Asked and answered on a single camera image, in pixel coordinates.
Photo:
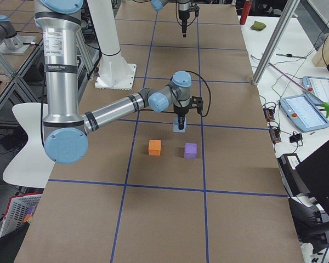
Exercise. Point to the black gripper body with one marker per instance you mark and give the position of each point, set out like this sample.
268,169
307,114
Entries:
180,111
182,14

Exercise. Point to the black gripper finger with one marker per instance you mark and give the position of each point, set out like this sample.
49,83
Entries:
184,27
181,123

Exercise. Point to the light blue foam block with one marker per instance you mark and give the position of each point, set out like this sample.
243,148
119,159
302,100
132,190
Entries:
175,126

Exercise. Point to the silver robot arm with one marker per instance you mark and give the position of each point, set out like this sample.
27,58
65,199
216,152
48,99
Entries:
179,5
65,130

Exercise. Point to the purple foam block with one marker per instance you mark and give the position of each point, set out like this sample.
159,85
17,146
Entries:
190,150

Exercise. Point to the orange foam block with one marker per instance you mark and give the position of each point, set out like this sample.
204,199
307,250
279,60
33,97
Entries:
154,147

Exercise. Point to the red water bottle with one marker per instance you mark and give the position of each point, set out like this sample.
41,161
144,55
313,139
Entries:
245,12

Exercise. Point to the near blue teach pendant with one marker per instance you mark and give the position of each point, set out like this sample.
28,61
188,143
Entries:
303,113

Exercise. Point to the blue teach pendant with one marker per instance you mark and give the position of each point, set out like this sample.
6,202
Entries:
318,89
303,113

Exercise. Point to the far blue teach pendant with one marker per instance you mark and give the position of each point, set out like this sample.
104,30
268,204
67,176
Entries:
318,89

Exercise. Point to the white perforated basket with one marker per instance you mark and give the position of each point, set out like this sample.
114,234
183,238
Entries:
17,209

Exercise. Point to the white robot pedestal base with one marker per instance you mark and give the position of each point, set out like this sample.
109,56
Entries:
114,72

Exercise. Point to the aluminium frame post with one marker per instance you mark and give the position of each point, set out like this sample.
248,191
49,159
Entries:
281,25

